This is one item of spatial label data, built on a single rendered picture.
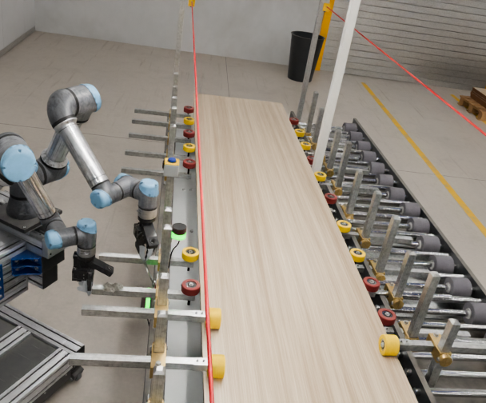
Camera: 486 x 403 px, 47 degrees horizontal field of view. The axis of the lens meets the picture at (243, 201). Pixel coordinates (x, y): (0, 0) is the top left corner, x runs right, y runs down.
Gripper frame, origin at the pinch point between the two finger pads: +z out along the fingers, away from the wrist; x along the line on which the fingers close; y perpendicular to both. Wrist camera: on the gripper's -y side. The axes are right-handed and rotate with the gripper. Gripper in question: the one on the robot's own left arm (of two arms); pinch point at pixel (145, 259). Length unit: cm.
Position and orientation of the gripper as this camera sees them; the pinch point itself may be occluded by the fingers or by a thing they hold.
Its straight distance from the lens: 234.8
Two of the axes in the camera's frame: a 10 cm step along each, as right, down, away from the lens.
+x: -8.9, 0.8, -4.4
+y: -4.2, -4.9, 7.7
